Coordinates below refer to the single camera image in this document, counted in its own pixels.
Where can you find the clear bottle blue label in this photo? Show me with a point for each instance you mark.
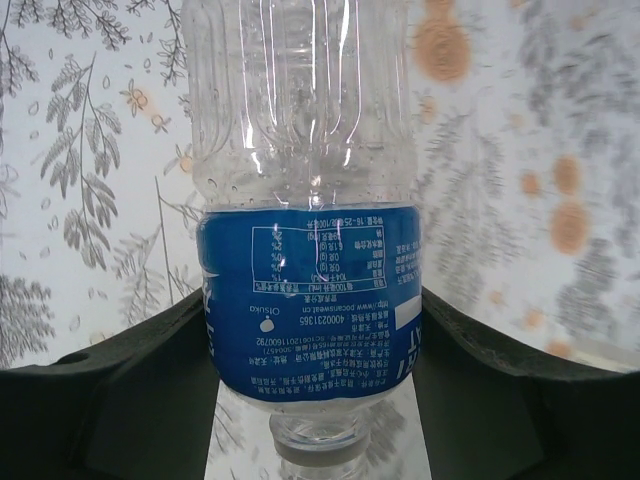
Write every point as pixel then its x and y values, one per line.
pixel 310 275

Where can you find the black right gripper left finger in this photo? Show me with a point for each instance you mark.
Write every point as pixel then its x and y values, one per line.
pixel 100 420

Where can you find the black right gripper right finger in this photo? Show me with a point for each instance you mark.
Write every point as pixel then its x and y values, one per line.
pixel 525 425

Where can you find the floral patterned tablecloth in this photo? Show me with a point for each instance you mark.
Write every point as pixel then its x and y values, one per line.
pixel 75 150

